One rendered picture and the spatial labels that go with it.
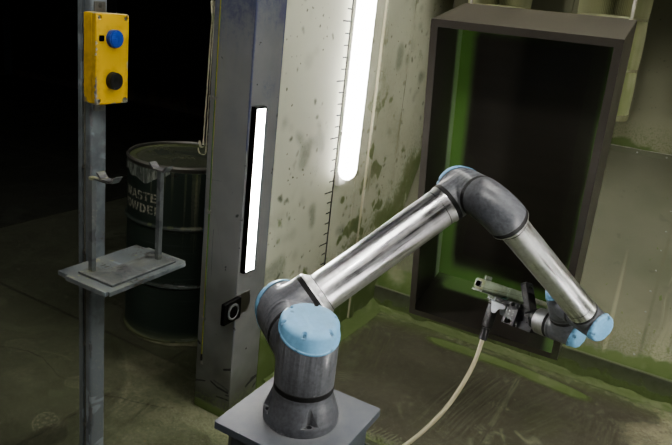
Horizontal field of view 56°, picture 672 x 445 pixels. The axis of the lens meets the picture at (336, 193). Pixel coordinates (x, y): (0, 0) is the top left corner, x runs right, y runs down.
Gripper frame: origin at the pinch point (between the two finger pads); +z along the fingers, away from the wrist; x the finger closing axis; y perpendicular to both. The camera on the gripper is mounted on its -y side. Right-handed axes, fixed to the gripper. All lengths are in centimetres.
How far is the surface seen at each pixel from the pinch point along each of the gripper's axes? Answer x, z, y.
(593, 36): -38, -33, -84
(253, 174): -82, 54, -14
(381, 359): 29, 71, 48
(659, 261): 120, 2, -40
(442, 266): 25, 50, -4
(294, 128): -64, 66, -37
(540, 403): 71, 11, 40
